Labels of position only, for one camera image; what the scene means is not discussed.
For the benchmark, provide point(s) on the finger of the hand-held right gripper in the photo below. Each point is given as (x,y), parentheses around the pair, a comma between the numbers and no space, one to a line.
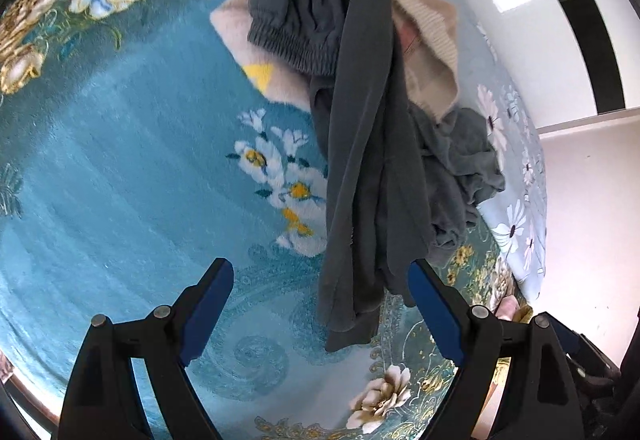
(562,332)

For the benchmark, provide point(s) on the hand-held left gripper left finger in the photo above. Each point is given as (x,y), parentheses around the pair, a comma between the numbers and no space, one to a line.
(206,315)

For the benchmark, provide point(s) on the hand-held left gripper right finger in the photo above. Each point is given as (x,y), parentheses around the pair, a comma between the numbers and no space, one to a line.
(436,315)

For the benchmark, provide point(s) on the dark grey pants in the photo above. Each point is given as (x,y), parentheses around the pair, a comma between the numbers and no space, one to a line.
(360,145)

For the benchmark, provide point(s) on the mustard yellow cloth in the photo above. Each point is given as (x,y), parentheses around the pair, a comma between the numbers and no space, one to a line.
(522,314)

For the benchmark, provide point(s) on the pink cloth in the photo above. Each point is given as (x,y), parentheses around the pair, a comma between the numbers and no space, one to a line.
(506,307)

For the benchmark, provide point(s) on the grey crumpled garment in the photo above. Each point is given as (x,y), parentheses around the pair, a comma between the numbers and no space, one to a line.
(455,170)

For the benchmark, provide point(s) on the light blue floral duvet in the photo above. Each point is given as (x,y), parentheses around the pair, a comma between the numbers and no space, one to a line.
(517,180)

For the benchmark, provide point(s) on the teal floral blanket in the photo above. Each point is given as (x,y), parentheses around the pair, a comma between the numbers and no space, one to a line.
(125,170)

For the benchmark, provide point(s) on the cream knit sweater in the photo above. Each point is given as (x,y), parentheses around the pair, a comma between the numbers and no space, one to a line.
(430,70)

